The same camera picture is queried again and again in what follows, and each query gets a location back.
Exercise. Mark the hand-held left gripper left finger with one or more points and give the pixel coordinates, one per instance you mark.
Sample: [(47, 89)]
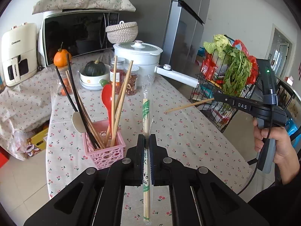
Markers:
[(143, 150)]

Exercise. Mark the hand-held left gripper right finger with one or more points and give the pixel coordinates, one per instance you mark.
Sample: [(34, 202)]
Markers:
[(151, 150)]

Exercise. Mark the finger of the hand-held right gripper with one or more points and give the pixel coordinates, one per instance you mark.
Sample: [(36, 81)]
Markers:
[(223, 97)]

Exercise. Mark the pink perforated basket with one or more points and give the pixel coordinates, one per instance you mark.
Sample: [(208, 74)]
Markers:
[(110, 156)]

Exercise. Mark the plastic-wrapped disposable chopsticks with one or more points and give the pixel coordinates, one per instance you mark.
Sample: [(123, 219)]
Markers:
[(146, 113)]

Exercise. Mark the red plastic spoon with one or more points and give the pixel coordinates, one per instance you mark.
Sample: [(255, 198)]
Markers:
[(107, 96)]

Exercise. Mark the black chopstick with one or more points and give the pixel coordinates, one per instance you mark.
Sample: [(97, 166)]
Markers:
[(61, 80), (71, 77)]

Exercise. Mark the person's right forearm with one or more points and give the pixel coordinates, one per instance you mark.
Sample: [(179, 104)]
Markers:
[(291, 171)]

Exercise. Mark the person's right hand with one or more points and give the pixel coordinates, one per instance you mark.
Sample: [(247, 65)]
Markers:
[(285, 146)]

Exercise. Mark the blue snack packet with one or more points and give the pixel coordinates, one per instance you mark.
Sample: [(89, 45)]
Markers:
[(205, 89)]

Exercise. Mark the blue plastic stool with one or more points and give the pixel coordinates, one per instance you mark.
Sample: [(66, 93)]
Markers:
[(291, 124)]

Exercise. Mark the leafy green herbs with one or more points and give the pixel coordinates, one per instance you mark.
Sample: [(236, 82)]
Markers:
[(237, 70)]

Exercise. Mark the red snack package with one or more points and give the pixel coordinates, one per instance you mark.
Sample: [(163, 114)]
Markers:
[(208, 68)]

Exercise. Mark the red plastic bag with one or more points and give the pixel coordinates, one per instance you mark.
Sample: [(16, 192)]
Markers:
[(252, 68)]

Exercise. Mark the teal plastic object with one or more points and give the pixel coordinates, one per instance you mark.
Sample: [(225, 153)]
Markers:
[(200, 51)]

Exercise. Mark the napa cabbage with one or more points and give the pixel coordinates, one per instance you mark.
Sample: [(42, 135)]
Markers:
[(217, 43)]

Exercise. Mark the jar of dried fruit rings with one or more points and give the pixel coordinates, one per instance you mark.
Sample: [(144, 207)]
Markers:
[(132, 84)]

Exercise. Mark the grey refrigerator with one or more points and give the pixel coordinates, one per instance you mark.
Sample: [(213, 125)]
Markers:
[(183, 28)]

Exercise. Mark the jar of red berries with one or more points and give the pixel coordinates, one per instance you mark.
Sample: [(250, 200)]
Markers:
[(120, 73)]

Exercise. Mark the person's dark clothing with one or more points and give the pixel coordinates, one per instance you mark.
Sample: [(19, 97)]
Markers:
[(277, 204)]

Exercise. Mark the white electric pot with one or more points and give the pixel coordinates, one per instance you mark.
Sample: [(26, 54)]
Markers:
[(138, 56)]

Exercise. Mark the dark green pumpkin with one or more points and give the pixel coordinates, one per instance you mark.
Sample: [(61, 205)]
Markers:
[(95, 68)]

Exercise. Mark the small tangerine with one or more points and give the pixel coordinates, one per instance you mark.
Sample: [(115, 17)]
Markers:
[(65, 91)]

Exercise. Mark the yellow cardboard box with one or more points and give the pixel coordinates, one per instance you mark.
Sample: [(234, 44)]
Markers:
[(40, 141)]

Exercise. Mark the clear glass jar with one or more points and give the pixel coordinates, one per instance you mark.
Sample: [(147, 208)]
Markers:
[(58, 84)]

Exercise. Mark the woven lidded basket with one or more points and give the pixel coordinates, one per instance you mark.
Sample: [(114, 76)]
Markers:
[(122, 34)]

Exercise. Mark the clear plastic bag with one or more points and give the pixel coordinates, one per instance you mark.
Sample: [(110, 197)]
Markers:
[(23, 146)]

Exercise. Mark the large orange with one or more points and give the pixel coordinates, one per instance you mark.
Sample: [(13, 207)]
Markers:
[(60, 60)]

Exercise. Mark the black microwave oven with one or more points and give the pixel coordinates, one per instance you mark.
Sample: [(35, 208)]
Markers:
[(75, 33)]

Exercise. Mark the red box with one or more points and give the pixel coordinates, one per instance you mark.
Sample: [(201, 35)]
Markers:
[(3, 159)]

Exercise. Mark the cream air fryer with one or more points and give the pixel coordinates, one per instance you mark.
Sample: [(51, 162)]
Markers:
[(18, 49)]

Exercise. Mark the floral cloth cover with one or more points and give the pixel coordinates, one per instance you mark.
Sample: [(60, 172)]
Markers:
[(82, 0)]

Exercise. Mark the white door frame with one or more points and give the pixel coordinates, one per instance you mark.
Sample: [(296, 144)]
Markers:
[(272, 42)]

